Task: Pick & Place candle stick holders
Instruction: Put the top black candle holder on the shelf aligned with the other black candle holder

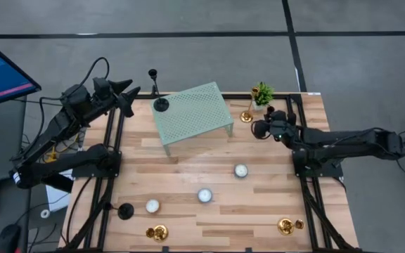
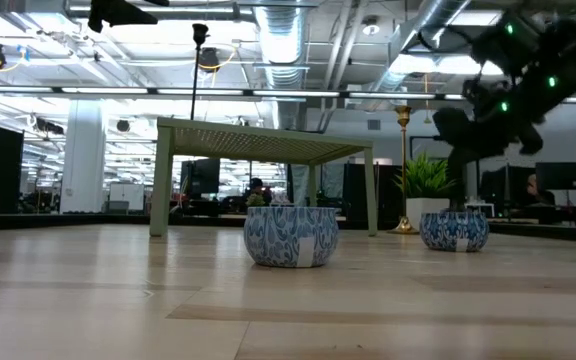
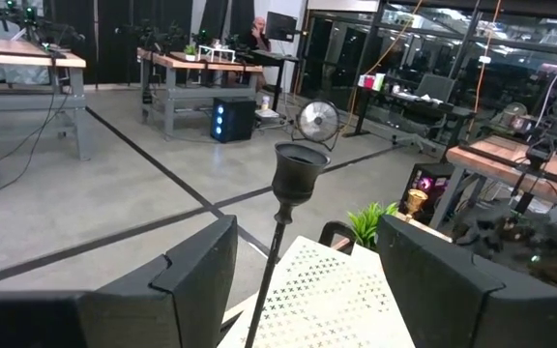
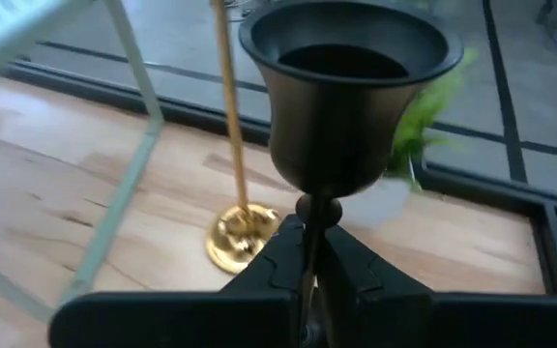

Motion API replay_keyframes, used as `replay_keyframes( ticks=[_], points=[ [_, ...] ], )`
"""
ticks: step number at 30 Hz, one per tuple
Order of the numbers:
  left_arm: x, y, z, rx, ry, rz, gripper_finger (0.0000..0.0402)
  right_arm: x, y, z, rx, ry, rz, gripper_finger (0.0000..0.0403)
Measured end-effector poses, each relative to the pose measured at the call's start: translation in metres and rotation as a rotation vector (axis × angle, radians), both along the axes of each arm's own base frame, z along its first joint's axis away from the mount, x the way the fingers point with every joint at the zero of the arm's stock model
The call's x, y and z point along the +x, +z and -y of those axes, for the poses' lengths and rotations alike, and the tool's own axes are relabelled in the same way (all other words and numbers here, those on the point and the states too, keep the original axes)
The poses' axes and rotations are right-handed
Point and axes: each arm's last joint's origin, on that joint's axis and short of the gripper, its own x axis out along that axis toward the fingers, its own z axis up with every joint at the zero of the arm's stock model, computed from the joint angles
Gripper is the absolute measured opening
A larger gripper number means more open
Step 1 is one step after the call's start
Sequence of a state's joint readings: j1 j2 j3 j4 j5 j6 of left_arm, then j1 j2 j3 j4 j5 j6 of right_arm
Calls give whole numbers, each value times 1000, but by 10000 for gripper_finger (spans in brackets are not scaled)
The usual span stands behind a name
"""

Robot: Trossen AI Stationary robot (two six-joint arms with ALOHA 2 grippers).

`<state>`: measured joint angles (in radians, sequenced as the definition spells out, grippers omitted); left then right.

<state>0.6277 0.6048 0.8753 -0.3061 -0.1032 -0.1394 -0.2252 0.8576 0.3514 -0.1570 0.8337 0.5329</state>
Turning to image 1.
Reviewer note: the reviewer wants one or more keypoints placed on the black computer mouse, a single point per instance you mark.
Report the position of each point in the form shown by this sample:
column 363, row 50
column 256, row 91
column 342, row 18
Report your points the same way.
column 9, row 240

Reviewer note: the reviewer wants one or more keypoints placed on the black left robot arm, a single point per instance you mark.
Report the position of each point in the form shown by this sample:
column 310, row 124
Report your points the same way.
column 48, row 133

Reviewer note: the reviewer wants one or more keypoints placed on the green plant in white pot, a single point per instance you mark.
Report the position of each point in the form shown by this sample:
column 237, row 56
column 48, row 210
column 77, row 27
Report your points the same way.
column 263, row 94

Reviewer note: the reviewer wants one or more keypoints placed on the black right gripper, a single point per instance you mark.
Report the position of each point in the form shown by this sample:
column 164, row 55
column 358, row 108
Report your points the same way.
column 281, row 128

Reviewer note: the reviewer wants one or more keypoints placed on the yellow clamp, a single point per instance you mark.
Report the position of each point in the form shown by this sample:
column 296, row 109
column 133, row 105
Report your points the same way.
column 52, row 156

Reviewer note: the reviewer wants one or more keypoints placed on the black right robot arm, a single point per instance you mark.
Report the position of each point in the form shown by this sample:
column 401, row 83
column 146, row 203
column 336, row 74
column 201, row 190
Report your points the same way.
column 346, row 144

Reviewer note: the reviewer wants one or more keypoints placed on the white paper sheet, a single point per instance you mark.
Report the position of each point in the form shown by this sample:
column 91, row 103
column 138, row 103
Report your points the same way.
column 56, row 198

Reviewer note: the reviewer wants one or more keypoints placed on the short black candlestick holder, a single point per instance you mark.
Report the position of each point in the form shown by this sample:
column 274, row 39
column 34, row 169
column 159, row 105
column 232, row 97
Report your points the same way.
column 125, row 211

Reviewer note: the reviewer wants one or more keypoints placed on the short gold candlestick holder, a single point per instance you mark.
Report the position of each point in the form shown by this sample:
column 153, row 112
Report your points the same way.
column 285, row 226

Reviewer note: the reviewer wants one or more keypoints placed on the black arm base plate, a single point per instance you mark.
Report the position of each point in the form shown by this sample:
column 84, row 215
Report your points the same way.
column 332, row 172
column 83, row 172

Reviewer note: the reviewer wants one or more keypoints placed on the green perforated metal riser table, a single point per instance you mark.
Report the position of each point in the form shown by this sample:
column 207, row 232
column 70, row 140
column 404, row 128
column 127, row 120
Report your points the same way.
column 195, row 116

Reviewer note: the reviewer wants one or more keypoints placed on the tall black candlestick holder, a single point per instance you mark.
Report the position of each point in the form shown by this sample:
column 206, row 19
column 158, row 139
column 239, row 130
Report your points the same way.
column 160, row 105

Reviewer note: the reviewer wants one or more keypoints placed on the medium gold candlestick holder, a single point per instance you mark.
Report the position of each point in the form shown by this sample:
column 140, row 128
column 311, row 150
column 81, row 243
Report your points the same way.
column 160, row 233

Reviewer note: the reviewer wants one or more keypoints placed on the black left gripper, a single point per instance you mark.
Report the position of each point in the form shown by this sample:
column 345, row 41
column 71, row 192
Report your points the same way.
column 102, row 100

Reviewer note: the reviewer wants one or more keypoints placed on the white tape roll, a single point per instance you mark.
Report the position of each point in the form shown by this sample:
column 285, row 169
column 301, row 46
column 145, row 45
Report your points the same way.
column 41, row 213

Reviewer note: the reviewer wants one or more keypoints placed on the tall gold candlestick holder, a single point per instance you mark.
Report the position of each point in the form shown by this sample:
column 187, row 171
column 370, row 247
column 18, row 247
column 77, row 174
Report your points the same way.
column 246, row 117

